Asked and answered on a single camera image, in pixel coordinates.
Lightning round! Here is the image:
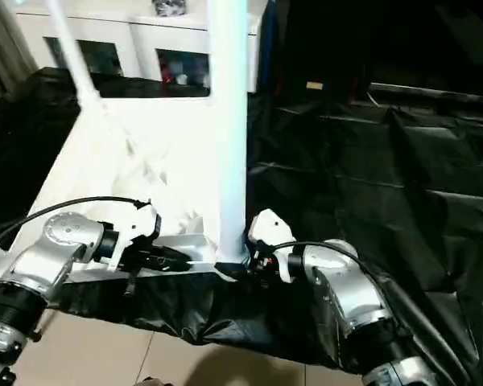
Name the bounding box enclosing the white plastic table top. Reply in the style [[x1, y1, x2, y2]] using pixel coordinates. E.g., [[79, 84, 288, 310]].
[[0, 93, 247, 291]]

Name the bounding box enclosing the white plastic table leg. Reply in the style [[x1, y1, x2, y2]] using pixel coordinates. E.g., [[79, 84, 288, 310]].
[[43, 0, 106, 110], [206, 0, 251, 267]]

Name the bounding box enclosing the black stand leg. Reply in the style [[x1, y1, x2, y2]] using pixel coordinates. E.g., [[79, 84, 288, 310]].
[[31, 311, 61, 343]]

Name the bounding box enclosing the black mat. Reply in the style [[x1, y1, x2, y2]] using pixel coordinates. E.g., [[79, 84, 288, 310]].
[[0, 66, 483, 386]]

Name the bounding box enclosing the white glass-door cabinet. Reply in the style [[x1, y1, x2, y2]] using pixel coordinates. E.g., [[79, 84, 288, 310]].
[[14, 0, 262, 97]]

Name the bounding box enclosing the black flat monitor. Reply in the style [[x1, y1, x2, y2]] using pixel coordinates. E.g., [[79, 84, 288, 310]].
[[369, 81, 483, 109]]

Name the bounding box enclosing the black object pile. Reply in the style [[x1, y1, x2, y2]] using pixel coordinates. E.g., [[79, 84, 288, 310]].
[[151, 0, 187, 18]]

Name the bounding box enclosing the grey curtain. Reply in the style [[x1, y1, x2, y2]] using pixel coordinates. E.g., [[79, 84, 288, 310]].
[[0, 0, 40, 98]]

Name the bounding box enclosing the black backdrop cloth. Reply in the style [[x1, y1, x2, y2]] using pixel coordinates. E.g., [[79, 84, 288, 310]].
[[277, 0, 483, 89]]

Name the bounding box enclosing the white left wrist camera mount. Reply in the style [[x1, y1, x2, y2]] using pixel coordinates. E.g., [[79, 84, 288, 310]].
[[103, 199, 163, 273]]

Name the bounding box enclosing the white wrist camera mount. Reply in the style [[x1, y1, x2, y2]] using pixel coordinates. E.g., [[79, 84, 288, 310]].
[[103, 199, 163, 273], [246, 207, 299, 283]]

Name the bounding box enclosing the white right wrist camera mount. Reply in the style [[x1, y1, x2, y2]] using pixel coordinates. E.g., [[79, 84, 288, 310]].
[[246, 207, 299, 283]]

